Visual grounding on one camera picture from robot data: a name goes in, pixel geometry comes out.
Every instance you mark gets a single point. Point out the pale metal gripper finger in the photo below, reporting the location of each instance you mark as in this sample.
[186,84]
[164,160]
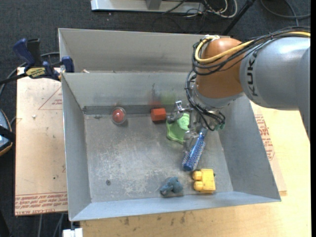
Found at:
[178,106]
[188,135]

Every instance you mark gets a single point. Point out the green soft toy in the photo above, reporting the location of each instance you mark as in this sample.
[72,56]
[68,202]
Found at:
[176,130]

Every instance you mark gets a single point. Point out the blue hairbrush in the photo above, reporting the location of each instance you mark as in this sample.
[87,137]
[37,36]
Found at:
[194,153]

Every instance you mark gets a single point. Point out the red-brown block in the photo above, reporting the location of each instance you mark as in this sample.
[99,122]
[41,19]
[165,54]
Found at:
[158,114]

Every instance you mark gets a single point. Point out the yellow toy block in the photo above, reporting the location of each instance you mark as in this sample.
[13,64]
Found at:
[206,180]

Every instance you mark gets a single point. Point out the blue-grey toy elephant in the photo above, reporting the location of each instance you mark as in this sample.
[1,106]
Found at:
[171,186]

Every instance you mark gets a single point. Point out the red ball in clear dome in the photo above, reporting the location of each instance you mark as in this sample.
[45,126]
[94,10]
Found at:
[118,115]

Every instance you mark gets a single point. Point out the grey metal bin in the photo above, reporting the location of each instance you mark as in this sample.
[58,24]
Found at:
[128,157]

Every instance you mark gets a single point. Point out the brown cardboard board red print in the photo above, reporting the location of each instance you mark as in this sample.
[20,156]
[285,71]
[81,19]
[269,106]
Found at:
[39,144]

